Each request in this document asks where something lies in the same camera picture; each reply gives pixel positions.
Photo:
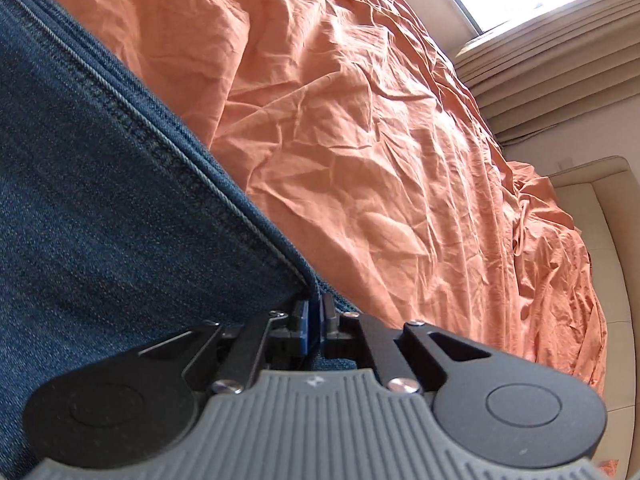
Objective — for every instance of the beige low ledge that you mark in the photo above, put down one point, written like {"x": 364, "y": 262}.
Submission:
{"x": 600, "y": 240}

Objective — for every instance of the blue denim pants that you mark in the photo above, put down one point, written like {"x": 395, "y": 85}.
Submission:
{"x": 100, "y": 185}

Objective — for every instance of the beige narrow curtain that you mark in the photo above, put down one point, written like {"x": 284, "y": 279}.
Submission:
{"x": 545, "y": 80}

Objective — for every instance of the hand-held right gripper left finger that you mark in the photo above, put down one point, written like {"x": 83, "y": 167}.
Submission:
{"x": 303, "y": 326}

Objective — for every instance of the orange bed sheet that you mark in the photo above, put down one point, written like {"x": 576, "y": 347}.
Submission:
{"x": 375, "y": 135}

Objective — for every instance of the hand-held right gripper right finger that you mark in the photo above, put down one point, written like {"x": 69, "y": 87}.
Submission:
{"x": 328, "y": 321}

